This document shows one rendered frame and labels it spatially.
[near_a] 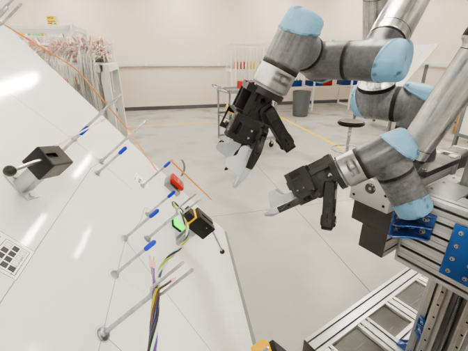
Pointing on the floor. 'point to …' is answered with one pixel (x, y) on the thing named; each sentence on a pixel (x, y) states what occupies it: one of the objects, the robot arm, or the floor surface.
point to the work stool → (349, 128)
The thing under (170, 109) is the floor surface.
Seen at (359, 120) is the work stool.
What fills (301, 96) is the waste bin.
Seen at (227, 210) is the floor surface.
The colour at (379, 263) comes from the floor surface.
